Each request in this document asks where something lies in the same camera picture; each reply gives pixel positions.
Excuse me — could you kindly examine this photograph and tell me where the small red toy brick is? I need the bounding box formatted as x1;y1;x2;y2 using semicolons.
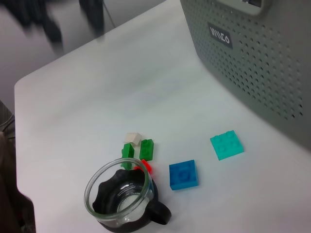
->
133;159;153;174

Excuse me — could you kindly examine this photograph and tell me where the white toy brick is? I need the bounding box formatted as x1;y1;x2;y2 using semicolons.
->
123;132;142;146

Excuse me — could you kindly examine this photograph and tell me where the green sloped toy brick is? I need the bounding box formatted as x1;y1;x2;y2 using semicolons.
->
139;139;155;161

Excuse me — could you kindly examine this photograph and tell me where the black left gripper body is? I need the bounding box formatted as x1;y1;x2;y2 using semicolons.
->
0;0;81;26

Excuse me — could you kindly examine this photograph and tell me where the green notched toy brick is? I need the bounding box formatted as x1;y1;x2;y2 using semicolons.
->
121;142;135;170

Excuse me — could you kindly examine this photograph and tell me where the teal square toy brick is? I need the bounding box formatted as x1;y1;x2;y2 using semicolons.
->
209;130;244;161

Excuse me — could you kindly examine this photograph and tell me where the blue square toy brick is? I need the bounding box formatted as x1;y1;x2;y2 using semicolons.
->
169;159;200;191

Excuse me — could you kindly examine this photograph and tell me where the glass teacup with black sleeve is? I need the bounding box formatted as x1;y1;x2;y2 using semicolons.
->
84;157;172;233

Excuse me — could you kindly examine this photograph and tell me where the grey perforated plastic storage bin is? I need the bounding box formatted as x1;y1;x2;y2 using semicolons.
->
180;0;311;151

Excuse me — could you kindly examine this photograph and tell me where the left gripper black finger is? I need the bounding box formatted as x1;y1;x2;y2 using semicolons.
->
42;14;65;55
79;0;105;37

